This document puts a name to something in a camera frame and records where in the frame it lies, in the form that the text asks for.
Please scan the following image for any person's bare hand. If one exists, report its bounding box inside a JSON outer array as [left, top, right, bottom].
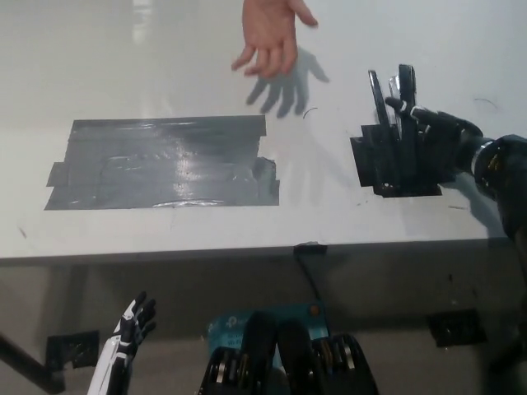
[[231, 0, 319, 81]]

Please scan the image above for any grey duct tape patch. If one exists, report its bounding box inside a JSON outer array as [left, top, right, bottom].
[[44, 114, 282, 211]]

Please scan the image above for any black metal bar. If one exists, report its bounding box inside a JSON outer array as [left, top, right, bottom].
[[0, 331, 67, 395]]

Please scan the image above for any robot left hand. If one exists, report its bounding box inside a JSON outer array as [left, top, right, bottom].
[[105, 290, 158, 369]]

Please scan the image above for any teal router box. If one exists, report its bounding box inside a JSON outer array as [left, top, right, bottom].
[[207, 303, 330, 364]]

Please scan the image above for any black tape spot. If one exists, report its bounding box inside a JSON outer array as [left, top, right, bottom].
[[349, 122, 444, 198]]

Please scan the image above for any black stapler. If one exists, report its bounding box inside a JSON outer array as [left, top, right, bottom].
[[367, 63, 417, 141]]

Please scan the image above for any thin black cable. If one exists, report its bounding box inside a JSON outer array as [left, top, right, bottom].
[[295, 251, 324, 306]]

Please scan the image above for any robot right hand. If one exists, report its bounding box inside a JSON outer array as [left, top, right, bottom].
[[384, 96, 485, 185]]

